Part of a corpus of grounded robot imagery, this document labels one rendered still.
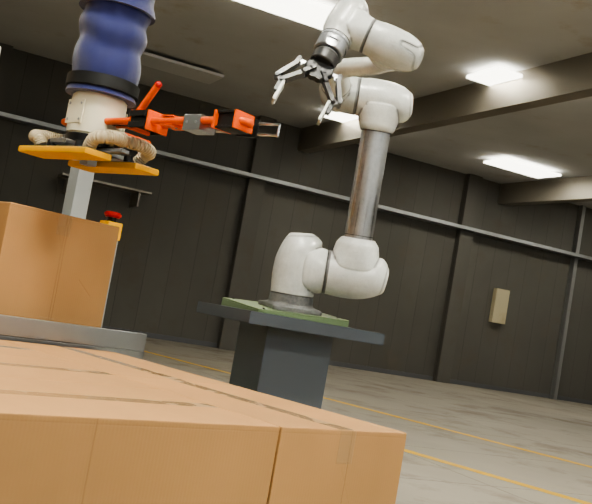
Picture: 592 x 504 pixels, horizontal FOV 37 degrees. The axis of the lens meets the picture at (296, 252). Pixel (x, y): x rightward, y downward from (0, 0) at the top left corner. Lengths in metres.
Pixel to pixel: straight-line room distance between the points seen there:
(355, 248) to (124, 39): 1.02
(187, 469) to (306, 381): 1.46
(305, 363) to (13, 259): 1.01
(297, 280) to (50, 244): 0.82
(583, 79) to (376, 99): 6.91
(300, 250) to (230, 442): 1.46
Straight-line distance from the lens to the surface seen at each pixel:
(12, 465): 1.43
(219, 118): 2.42
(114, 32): 2.82
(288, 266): 3.04
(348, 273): 3.03
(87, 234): 2.98
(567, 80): 10.06
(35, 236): 2.89
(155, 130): 2.64
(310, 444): 1.82
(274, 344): 2.97
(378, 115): 3.06
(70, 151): 2.69
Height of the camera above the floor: 0.76
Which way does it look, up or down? 4 degrees up
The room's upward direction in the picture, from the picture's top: 10 degrees clockwise
